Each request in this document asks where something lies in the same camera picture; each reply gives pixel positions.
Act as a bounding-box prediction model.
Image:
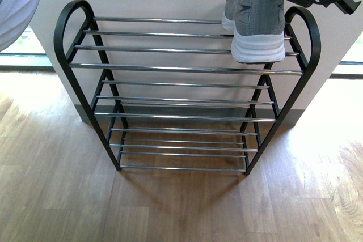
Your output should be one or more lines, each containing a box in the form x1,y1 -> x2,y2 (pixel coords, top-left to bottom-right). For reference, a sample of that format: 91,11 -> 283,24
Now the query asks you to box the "grey knit sneaker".
222,0 -> 285,64

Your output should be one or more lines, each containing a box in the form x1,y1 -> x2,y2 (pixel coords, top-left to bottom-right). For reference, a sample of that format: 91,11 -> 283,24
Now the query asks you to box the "black metal shoe rack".
53,0 -> 321,174

